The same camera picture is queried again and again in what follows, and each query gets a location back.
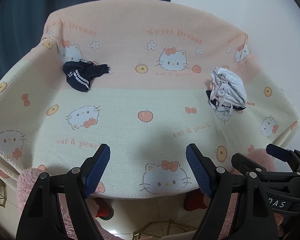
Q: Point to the person's pink fluffy clothing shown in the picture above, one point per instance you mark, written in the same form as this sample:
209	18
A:
30	187

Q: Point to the dark teal curtain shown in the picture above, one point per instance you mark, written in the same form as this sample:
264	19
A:
27	7

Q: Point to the crumpled white garment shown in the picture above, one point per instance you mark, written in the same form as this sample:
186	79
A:
228	87

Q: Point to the cartoon cat printed blanket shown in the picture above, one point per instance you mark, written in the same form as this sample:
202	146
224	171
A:
145	100

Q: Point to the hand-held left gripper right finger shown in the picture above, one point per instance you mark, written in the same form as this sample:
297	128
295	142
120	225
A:
198	170

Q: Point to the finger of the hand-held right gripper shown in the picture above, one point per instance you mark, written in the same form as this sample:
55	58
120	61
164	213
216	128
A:
242	163
273	150

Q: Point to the navy shorts with white stripes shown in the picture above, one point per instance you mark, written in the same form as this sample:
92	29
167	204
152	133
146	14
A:
82	73

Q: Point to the red slipper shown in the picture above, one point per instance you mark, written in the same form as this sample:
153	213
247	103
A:
193	201
103	208

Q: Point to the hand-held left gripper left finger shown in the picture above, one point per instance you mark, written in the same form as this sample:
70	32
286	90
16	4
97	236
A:
97	170

